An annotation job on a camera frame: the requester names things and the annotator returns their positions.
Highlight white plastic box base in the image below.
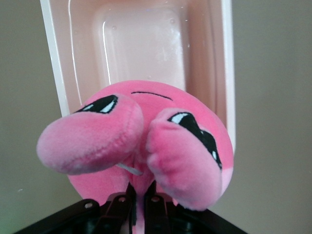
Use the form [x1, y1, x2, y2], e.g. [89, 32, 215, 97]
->
[39, 0, 236, 153]

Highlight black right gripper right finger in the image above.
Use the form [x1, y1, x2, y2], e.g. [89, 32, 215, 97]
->
[143, 181, 172, 234]

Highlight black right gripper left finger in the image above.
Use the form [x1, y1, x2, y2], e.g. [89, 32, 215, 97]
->
[101, 184, 137, 234]

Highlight pink plush toy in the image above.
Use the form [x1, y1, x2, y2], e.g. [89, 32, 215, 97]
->
[36, 80, 235, 234]

